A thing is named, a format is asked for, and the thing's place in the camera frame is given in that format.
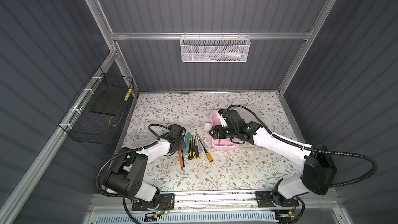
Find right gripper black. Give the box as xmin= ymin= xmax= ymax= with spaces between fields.
xmin=208 ymin=124 xmax=236 ymax=139

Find pink plastic tool box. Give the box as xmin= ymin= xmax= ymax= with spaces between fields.
xmin=203 ymin=105 xmax=265 ymax=151

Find orange black pencil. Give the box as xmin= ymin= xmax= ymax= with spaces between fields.
xmin=178 ymin=150 xmax=184 ymax=170

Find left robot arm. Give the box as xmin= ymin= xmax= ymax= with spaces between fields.
xmin=95 ymin=124 xmax=187 ymax=209

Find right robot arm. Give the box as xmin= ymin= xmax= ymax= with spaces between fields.
xmin=209 ymin=109 xmax=337 ymax=206

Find teal utility knife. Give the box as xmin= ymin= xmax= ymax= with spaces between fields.
xmin=182 ymin=132 xmax=191 ymax=156

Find yellow black utility knife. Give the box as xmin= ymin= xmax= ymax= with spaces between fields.
xmin=188 ymin=136 xmax=195 ymax=160

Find small grey screwdriver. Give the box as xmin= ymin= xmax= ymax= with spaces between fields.
xmin=198 ymin=141 xmax=203 ymax=157

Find small yellow black screwdriver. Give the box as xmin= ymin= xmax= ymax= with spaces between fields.
xmin=194 ymin=138 xmax=200 ymax=159

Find yellow marker in black basket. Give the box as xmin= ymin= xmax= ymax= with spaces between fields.
xmin=124 ymin=87 xmax=133 ymax=102

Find black plate in basket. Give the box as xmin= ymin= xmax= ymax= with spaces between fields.
xmin=90 ymin=91 xmax=125 ymax=116

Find markers in white basket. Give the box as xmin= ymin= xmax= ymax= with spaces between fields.
xmin=204 ymin=52 xmax=247 ymax=62

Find orange handled screwdriver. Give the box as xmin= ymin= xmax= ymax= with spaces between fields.
xmin=196 ymin=133 xmax=213 ymax=163

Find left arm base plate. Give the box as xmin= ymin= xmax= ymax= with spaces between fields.
xmin=131 ymin=193 xmax=175 ymax=211

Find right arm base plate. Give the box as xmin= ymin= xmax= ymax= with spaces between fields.
xmin=255 ymin=190 xmax=300 ymax=208

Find black wire basket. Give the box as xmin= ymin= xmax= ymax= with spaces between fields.
xmin=59 ymin=68 xmax=134 ymax=145

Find white wire mesh basket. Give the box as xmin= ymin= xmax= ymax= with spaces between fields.
xmin=179 ymin=35 xmax=251 ymax=63

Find aluminium front rail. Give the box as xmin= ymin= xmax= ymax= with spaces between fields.
xmin=88 ymin=189 xmax=342 ymax=213

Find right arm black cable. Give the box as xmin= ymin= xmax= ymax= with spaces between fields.
xmin=226 ymin=104 xmax=378 ymax=189

